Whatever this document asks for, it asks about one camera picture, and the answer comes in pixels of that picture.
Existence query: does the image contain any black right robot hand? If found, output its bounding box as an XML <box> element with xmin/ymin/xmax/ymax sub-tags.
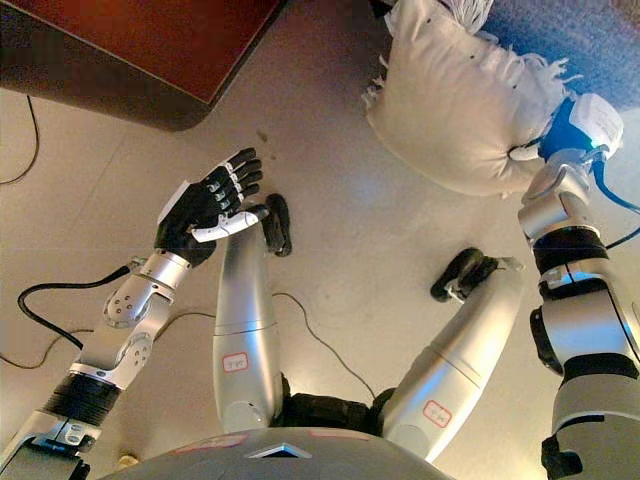
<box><xmin>507</xmin><ymin>92</ymin><xmax>626</xmax><ymax>166</ymax></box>

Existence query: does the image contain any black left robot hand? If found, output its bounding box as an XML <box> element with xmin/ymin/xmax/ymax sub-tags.
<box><xmin>153</xmin><ymin>147</ymin><xmax>271</xmax><ymax>269</ymax></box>

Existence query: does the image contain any white fringed pillow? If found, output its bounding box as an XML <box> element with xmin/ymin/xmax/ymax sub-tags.
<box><xmin>362</xmin><ymin>0</ymin><xmax>584</xmax><ymax>199</ymax></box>

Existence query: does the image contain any grey upholstered armchair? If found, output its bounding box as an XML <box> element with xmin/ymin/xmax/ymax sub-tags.
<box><xmin>372</xmin><ymin>0</ymin><xmax>640</xmax><ymax>109</ymax></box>

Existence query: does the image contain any silver left robot leg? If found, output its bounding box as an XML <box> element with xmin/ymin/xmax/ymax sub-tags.
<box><xmin>212</xmin><ymin>219</ymin><xmax>284</xmax><ymax>435</ymax></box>

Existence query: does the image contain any silver robot leg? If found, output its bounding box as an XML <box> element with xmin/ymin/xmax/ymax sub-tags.
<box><xmin>212</xmin><ymin>219</ymin><xmax>284</xmax><ymax>435</ymax></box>
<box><xmin>379</xmin><ymin>257</ymin><xmax>526</xmax><ymax>464</ymax></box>

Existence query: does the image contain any brown wooden cabinet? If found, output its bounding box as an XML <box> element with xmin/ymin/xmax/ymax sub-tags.
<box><xmin>0</xmin><ymin>0</ymin><xmax>289</xmax><ymax>132</ymax></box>

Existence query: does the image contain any black right robot foot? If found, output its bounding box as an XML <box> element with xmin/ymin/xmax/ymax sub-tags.
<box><xmin>429</xmin><ymin>248</ymin><xmax>501</xmax><ymax>304</ymax></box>

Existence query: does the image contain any grey robot torso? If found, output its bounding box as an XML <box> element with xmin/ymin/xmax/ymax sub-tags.
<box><xmin>117</xmin><ymin>428</ymin><xmax>451</xmax><ymax>480</ymax></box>

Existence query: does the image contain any silver right robot leg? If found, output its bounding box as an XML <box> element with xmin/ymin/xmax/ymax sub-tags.
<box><xmin>379</xmin><ymin>257</ymin><xmax>526</xmax><ymax>464</ymax></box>

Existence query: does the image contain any thin right wrist cable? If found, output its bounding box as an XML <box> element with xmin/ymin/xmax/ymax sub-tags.
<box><xmin>591</xmin><ymin>149</ymin><xmax>640</xmax><ymax>249</ymax></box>

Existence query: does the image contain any thin dark floor cable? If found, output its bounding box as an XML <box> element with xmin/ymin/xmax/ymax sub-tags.
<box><xmin>0</xmin><ymin>311</ymin><xmax>217</xmax><ymax>371</ymax></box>
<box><xmin>272</xmin><ymin>292</ymin><xmax>377</xmax><ymax>400</ymax></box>
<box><xmin>0</xmin><ymin>94</ymin><xmax>41</xmax><ymax>186</ymax></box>

